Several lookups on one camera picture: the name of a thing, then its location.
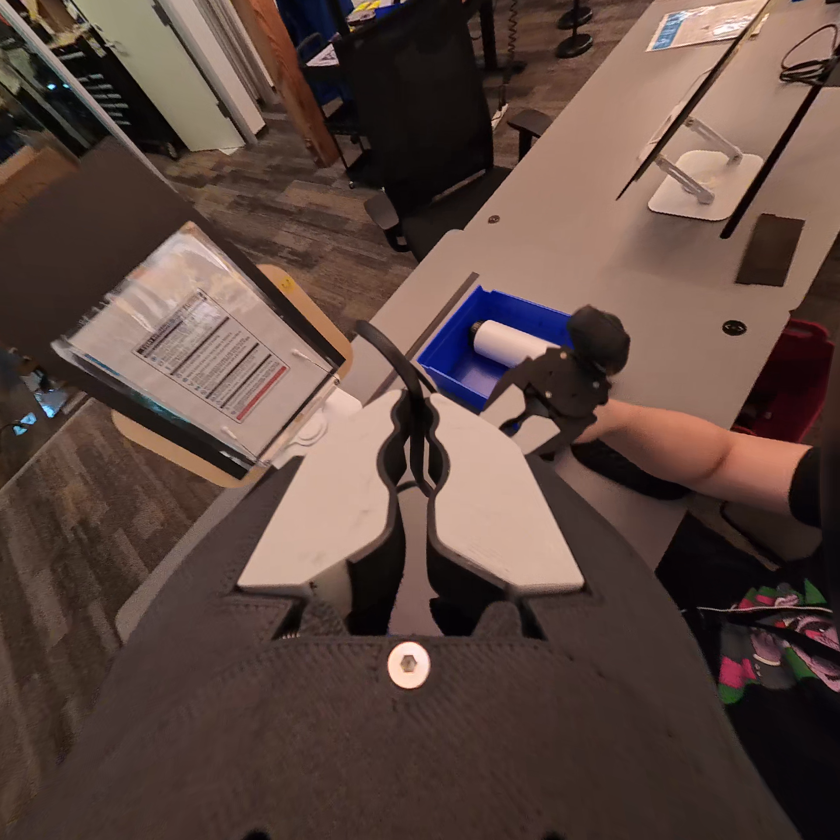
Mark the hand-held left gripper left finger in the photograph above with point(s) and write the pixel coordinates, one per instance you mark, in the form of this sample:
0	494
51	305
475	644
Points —
315	512

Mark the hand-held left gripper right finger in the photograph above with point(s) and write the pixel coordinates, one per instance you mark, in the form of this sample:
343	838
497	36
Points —
492	512

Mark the white bottle with black lid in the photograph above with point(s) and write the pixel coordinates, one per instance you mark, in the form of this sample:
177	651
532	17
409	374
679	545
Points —
512	342

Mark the blue plastic bin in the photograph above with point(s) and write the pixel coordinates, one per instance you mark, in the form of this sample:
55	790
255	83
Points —
459	374

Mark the black curved band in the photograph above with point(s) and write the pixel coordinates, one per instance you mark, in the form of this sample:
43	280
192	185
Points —
397	358

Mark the black wrist rest pad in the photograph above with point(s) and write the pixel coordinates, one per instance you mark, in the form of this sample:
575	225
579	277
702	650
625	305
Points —
630	469

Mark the instruction sheet sign stand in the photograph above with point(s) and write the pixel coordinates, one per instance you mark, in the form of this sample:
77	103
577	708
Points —
197	348

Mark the red plastic bin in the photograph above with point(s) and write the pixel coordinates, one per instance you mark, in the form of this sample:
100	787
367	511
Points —
794	380

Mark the tablet on white stand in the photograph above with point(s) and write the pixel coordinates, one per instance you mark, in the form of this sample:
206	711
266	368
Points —
702	184

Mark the black flat rectangle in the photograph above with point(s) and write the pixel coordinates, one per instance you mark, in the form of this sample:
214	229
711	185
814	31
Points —
771	249

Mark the black mesh office chair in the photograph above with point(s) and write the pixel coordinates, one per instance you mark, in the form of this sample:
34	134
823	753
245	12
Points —
420	118

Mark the printed black shirt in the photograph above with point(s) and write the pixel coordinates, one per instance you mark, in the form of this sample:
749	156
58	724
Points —
774	643

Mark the printed paper sheet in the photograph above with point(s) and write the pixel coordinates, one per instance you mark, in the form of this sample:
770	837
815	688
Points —
702	26

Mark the blue jacket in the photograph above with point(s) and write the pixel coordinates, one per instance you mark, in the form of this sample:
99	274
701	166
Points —
302	19

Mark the black tool cart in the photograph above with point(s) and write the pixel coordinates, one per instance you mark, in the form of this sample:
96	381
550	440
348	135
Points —
118	98

